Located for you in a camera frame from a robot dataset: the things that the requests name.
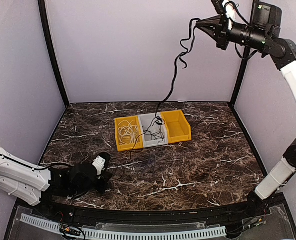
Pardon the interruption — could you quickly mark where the left black frame post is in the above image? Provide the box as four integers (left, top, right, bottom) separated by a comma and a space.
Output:
37, 0, 70, 108

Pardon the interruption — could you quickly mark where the black thin cable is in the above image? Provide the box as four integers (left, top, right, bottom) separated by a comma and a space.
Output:
141, 124, 166, 146

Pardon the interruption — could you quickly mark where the thick black cable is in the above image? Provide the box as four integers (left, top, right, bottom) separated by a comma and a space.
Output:
147, 17, 201, 128

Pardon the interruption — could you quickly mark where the thick white cable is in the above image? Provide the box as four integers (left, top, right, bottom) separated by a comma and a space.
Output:
117, 127, 141, 146

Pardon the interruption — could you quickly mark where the black front rail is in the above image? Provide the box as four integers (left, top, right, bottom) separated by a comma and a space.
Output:
15, 193, 271, 226

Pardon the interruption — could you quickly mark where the right black frame post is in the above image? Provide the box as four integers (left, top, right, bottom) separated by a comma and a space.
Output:
228, 0, 260, 108

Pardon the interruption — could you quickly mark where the black frame post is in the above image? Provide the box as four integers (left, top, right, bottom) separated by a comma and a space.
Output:
37, 0, 70, 108
228, 0, 260, 108

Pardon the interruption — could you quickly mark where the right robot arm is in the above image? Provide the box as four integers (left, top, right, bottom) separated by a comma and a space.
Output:
195, 0, 296, 217

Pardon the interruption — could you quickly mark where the yellow bin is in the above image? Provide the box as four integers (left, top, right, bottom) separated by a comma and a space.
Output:
160, 110, 191, 144
114, 115, 143, 152

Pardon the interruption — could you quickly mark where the white bin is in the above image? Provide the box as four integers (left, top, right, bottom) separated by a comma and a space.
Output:
138, 113, 168, 148

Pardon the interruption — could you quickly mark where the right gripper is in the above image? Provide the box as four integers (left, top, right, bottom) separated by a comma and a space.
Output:
196, 14, 269, 51

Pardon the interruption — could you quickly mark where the white slotted cable duct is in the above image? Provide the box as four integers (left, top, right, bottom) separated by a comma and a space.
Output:
20, 214, 226, 240

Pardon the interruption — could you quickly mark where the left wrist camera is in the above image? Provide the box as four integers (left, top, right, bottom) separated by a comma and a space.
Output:
92, 152, 111, 176

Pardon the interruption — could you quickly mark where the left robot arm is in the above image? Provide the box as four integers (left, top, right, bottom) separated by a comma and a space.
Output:
0, 147, 112, 218

